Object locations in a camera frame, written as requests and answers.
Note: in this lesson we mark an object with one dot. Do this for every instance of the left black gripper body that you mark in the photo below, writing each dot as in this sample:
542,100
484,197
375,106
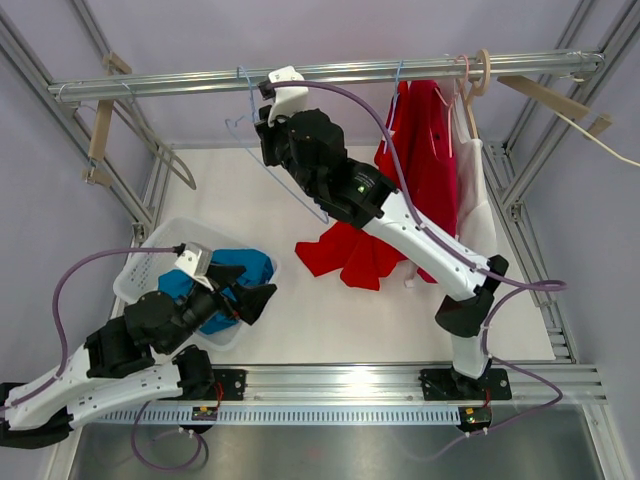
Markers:
202,302

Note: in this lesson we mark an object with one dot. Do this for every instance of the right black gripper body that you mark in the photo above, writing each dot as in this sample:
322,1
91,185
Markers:
275,142

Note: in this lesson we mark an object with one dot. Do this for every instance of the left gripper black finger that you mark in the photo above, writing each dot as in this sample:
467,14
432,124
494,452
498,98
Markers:
250,302
222,276

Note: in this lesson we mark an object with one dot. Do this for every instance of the blue t shirt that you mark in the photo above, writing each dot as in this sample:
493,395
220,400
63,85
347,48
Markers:
259,271

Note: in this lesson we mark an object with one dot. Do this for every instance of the magenta t shirt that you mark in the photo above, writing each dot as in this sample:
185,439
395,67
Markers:
428,161

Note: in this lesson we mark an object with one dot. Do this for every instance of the pink wire hanger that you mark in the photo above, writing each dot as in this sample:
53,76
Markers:
450,93

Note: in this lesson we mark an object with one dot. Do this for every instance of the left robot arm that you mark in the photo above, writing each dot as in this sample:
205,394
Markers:
139,356

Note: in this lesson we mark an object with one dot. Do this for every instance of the grey plastic hanger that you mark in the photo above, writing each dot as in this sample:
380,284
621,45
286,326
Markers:
125,109

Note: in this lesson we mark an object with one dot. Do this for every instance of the left beige clip hanger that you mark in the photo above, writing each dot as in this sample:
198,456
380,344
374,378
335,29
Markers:
99,136

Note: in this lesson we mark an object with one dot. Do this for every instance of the beige clip hanger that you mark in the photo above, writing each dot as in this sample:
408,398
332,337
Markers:
99,136
563,107

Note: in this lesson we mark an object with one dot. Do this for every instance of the white t shirt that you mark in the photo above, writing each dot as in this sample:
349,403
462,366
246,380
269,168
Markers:
475,225

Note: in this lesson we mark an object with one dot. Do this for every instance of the beige wooden hanger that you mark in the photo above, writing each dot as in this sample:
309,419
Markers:
470,89

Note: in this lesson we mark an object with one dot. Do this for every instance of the right beige clip hanger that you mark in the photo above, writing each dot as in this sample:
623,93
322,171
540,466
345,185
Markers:
563,107

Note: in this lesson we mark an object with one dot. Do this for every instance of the white plastic laundry basket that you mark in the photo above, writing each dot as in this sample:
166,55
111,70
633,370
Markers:
150,260

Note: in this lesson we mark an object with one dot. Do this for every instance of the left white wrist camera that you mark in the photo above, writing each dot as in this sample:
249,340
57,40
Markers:
193,259

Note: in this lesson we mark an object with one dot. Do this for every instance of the white slotted cable duct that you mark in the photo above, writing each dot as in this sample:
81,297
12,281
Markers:
286,415

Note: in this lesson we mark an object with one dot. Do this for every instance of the silver clothes rail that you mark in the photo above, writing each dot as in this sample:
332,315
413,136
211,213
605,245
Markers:
476,68

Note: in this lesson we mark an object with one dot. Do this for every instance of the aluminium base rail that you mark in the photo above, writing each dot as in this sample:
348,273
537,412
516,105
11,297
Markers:
398,383

